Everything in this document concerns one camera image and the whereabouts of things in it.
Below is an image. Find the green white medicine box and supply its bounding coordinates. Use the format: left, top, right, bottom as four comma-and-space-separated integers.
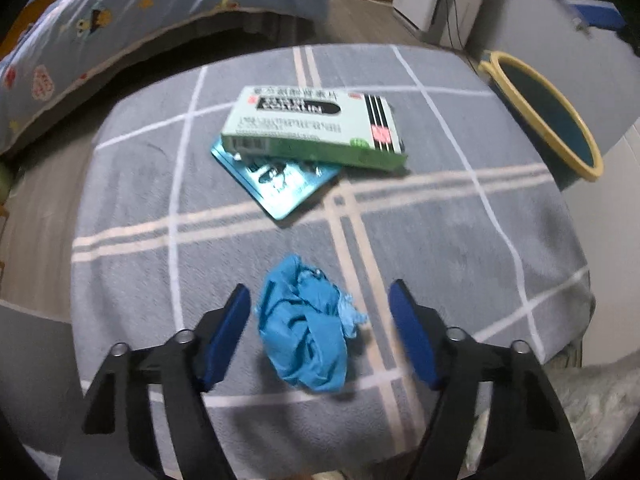
220, 85, 408, 172

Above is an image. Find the teal blister pack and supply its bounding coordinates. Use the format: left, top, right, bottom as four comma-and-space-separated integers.
210, 137, 342, 221

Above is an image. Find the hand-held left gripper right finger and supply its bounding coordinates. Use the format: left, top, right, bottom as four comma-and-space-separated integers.
388, 278, 586, 480

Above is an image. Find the white fuzzy rug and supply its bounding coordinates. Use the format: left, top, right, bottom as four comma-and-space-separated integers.
465, 360, 640, 480

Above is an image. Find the teal trash bin yellow rim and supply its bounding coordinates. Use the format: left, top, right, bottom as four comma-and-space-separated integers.
477, 50, 605, 183

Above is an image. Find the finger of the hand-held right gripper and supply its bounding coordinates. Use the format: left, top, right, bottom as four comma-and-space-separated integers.
567, 1, 623, 31

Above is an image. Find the blue printed bed blanket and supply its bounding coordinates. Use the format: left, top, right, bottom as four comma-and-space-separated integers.
0, 0, 335, 158

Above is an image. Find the blue glove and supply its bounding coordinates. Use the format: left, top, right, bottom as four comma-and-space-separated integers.
255, 254, 368, 395

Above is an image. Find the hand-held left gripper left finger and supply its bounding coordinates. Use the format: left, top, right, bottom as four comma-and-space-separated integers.
57, 283, 252, 480

